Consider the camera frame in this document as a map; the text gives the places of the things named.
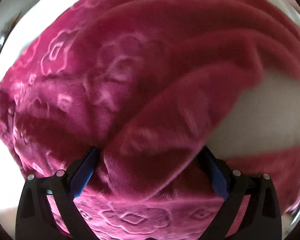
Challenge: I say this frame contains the crimson fleece pants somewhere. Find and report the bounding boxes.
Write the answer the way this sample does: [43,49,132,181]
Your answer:
[0,0,300,239]

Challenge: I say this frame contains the white bed sheet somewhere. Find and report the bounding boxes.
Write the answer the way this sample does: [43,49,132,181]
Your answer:
[0,0,300,236]

